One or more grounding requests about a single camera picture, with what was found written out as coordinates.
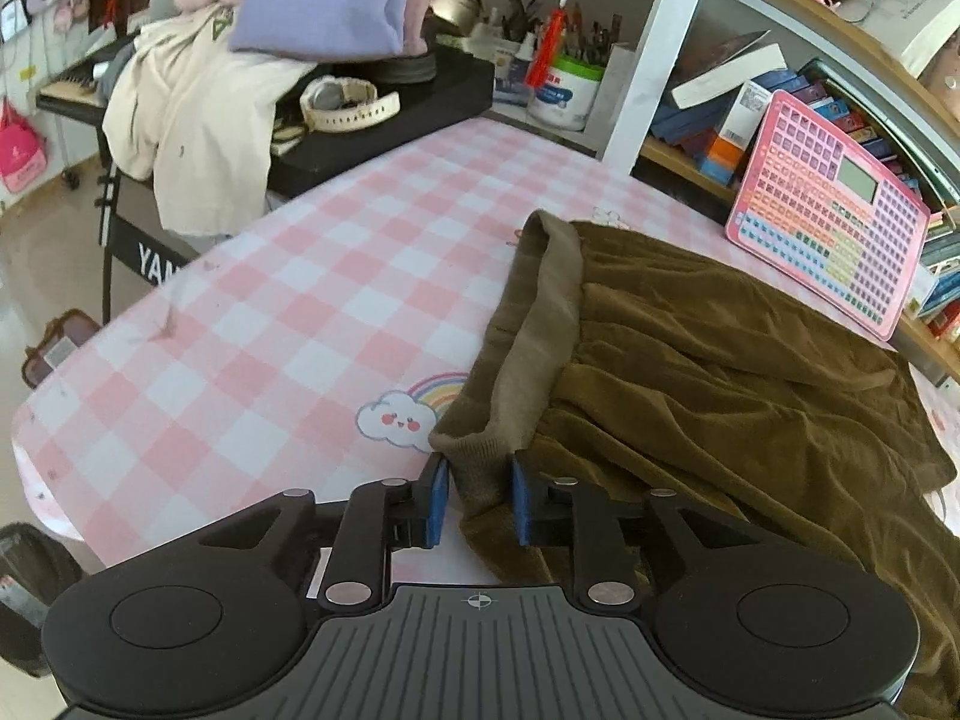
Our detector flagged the cream garment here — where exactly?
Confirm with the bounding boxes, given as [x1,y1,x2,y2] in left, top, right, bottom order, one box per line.
[103,4,325,238]

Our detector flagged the pens in holder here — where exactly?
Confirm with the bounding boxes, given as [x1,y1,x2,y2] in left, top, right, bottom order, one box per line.
[472,0,625,70]

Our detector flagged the dark waste bin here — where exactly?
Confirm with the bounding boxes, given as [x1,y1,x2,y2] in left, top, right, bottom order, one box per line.
[0,523,85,680]

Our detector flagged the digital piano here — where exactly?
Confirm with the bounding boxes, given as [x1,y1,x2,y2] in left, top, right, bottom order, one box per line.
[34,34,145,122]

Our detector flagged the gold round tin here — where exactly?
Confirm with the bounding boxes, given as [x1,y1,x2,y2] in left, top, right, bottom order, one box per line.
[427,0,482,35]

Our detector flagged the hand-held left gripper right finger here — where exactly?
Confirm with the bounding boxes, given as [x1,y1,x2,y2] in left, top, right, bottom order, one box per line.
[511,450,760,614]

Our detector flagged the white jar green lid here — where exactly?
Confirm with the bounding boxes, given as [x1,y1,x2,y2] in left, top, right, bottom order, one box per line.
[527,56,606,131]

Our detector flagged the black keyboard case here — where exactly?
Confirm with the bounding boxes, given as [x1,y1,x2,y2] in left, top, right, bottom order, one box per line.
[266,45,496,200]

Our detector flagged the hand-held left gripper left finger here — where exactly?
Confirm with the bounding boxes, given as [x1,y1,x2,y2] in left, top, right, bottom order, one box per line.
[196,456,452,614]

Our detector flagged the black keyboard stand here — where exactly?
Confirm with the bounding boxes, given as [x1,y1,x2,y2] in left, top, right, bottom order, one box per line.
[96,163,197,325]

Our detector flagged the white leaning book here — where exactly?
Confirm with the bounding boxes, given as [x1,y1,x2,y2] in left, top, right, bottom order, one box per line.
[670,31,787,110]

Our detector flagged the purple folded cloth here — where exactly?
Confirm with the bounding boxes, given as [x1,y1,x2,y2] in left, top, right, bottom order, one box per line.
[229,0,437,65]

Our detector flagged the brown pants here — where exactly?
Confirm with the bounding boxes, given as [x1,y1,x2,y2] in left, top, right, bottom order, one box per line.
[429,210,960,720]

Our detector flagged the thick white book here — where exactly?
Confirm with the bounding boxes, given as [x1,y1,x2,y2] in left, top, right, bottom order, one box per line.
[835,0,960,80]

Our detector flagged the pink checked desk mat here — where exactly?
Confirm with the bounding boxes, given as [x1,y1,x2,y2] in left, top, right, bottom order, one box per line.
[11,116,960,593]

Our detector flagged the white metal bookshelf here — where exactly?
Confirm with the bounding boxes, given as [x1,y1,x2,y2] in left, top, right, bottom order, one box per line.
[600,0,960,387]

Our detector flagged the row of colourful books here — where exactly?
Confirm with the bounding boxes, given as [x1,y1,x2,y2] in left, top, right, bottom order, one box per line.
[652,56,960,342]

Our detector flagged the pink toy learning tablet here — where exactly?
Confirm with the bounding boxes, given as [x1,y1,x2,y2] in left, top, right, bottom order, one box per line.
[725,90,932,341]

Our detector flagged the pink backpack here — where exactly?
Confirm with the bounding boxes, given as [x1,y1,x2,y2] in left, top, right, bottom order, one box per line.
[0,101,48,193]

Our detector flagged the brown bag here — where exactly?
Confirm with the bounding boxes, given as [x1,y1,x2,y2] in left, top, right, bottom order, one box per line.
[21,310,103,390]

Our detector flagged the white orange product box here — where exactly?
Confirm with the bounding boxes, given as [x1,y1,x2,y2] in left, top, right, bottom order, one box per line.
[705,81,773,166]

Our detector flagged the white wristwatch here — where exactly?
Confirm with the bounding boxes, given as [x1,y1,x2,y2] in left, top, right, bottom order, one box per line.
[300,77,401,133]

